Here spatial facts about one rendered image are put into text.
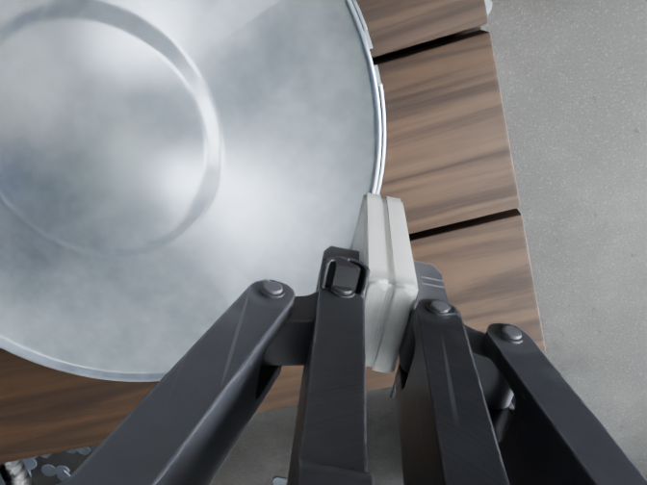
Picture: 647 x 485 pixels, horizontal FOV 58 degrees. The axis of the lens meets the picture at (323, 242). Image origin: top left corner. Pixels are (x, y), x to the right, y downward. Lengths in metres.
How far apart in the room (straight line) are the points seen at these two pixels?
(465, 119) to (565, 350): 0.54
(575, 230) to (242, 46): 0.53
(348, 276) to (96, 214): 0.20
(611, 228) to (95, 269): 0.58
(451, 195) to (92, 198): 0.19
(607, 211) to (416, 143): 0.46
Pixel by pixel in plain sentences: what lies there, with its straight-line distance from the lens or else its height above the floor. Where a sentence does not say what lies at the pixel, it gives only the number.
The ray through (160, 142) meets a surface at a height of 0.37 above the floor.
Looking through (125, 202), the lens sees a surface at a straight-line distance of 0.32.
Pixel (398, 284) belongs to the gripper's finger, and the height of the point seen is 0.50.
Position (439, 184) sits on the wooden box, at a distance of 0.31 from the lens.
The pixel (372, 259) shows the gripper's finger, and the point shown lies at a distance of 0.17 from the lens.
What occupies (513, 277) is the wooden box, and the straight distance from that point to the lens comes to 0.34.
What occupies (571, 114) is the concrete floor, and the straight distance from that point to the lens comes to 0.69.
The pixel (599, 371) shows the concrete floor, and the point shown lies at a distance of 0.84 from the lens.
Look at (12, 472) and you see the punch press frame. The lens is 0.76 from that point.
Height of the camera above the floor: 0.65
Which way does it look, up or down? 67 degrees down
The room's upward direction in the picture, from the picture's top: 171 degrees counter-clockwise
